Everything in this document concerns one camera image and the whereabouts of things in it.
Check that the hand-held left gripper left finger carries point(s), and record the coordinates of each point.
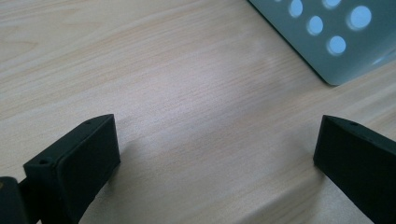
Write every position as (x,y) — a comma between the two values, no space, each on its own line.
(74,169)

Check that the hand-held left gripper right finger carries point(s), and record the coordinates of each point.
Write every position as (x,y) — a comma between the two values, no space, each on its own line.
(358,161)

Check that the grey perforated metal tray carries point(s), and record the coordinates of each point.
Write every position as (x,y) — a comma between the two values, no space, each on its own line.
(336,59)

